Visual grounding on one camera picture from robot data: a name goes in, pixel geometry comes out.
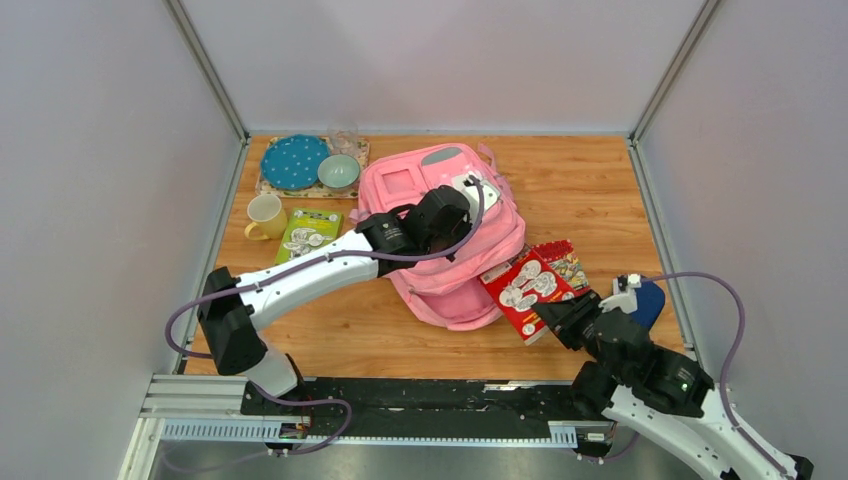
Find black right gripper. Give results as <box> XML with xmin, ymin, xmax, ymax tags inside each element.
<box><xmin>530</xmin><ymin>289</ymin><xmax>628</xmax><ymax>385</ymax></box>

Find red comic book white bubbles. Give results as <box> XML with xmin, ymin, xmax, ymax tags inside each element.
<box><xmin>479</xmin><ymin>246</ymin><xmax>577</xmax><ymax>345</ymax></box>

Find pink backpack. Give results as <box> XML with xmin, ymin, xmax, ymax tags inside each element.
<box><xmin>349</xmin><ymin>142</ymin><xmax>528</xmax><ymax>333</ymax></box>

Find green comic book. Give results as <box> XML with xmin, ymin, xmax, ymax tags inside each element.
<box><xmin>275</xmin><ymin>207</ymin><xmax>344</xmax><ymax>264</ymax></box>

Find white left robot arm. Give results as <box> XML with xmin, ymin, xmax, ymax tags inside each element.
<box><xmin>197</xmin><ymin>176</ymin><xmax>485</xmax><ymax>415</ymax></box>

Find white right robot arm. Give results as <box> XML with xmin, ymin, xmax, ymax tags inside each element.
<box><xmin>532</xmin><ymin>291</ymin><xmax>814</xmax><ymax>479</ymax></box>

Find red colourful treehouse book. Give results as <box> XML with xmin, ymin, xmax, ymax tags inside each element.
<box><xmin>533</xmin><ymin>239</ymin><xmax>590</xmax><ymax>295</ymax></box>

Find blue zip pencil case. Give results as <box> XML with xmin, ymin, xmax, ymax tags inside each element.
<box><xmin>631</xmin><ymin>277</ymin><xmax>666</xmax><ymax>330</ymax></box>

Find light green bowl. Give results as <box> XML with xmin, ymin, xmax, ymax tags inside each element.
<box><xmin>317</xmin><ymin>154</ymin><xmax>362</xmax><ymax>190</ymax></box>

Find floral tray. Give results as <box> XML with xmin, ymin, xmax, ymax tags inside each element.
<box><xmin>255</xmin><ymin>136</ymin><xmax>359</xmax><ymax>199</ymax></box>

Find clear drinking glass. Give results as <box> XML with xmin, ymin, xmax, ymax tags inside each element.
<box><xmin>327</xmin><ymin>121</ymin><xmax>359</xmax><ymax>156</ymax></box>

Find blue dotted plate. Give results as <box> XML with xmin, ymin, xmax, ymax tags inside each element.
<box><xmin>260</xmin><ymin>134</ymin><xmax>330</xmax><ymax>191</ymax></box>

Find yellow mug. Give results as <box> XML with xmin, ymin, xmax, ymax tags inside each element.
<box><xmin>244</xmin><ymin>194</ymin><xmax>288</xmax><ymax>241</ymax></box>

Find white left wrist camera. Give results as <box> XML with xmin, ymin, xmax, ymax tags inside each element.
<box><xmin>451</xmin><ymin>170</ymin><xmax>500</xmax><ymax>219</ymax></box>

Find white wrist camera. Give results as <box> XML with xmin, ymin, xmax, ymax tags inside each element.
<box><xmin>599</xmin><ymin>273</ymin><xmax>642</xmax><ymax>314</ymax></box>
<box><xmin>451</xmin><ymin>170</ymin><xmax>500</xmax><ymax>219</ymax></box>

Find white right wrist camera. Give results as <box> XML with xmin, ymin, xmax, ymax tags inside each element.
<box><xmin>599</xmin><ymin>273</ymin><xmax>642</xmax><ymax>314</ymax></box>

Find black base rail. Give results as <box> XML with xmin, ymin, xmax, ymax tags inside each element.
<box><xmin>240</xmin><ymin>377</ymin><xmax>616</xmax><ymax>457</ymax></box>

